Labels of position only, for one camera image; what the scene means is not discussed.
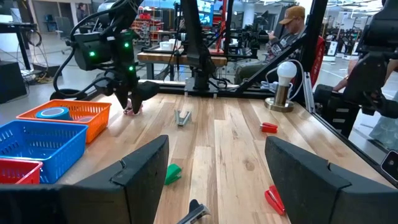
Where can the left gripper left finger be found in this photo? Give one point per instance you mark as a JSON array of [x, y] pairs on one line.
[[93, 193]]

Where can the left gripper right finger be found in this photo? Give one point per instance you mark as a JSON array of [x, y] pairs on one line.
[[326, 199]]

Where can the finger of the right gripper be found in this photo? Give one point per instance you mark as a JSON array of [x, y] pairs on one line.
[[119, 91], [146, 90]]

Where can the pink tape roll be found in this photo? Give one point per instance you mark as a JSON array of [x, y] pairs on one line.
[[86, 119]]

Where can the grey staple remover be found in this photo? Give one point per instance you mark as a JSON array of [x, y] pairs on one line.
[[183, 118]]

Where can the light blue tape roll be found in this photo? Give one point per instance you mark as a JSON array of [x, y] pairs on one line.
[[54, 113]]

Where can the small green stapler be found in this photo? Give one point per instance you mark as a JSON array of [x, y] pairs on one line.
[[172, 174]]

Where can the small red stapler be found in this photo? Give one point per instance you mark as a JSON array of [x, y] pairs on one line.
[[269, 127], [275, 200]]

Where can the black background robot arm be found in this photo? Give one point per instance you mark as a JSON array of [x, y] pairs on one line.
[[253, 37]]

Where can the person's forearm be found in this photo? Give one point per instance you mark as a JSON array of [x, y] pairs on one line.
[[343, 79]]

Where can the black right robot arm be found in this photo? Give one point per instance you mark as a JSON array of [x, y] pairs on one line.
[[196, 37]]

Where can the black white staple remover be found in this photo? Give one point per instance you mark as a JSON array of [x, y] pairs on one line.
[[196, 213]]

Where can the wooden workbench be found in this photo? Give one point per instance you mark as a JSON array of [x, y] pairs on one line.
[[161, 57]]

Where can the orange plastic basket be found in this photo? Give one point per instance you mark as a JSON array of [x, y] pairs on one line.
[[93, 124]]

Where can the white storage box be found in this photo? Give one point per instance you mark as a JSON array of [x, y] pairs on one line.
[[169, 45]]

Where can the blue plastic basket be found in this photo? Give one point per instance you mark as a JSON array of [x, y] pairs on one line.
[[43, 146]]

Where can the person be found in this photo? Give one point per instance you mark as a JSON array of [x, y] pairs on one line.
[[292, 21], [81, 11]]

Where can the red plastic basket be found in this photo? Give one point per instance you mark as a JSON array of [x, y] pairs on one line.
[[18, 171]]

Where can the blue display screen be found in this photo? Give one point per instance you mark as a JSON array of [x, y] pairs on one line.
[[206, 11]]

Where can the black cabinet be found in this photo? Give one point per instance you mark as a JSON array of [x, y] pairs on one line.
[[11, 81]]

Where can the black desk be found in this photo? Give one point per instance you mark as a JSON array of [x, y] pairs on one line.
[[15, 28]]

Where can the table lamp with white bulb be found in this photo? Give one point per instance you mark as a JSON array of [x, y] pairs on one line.
[[286, 71]]

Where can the red chair back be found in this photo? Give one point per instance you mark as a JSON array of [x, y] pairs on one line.
[[318, 59]]

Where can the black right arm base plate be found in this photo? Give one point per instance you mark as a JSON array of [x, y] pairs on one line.
[[202, 90]]

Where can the small black camera box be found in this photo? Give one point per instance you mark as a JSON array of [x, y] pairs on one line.
[[391, 165]]

